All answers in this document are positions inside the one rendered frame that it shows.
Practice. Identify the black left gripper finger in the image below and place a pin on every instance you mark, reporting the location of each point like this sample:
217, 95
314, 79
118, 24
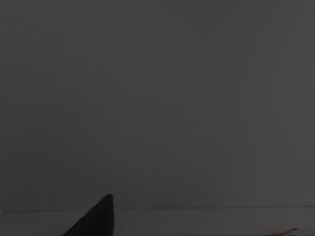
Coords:
99, 218

